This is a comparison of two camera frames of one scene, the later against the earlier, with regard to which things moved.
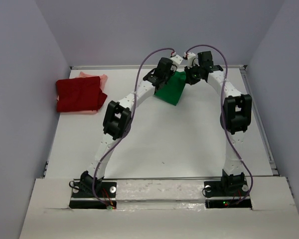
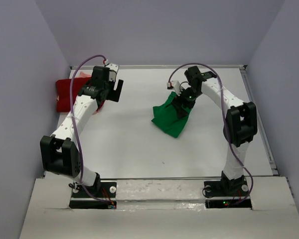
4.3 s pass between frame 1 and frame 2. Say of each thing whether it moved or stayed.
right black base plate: stayed
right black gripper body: moved
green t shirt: moved
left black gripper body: moved
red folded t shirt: stayed
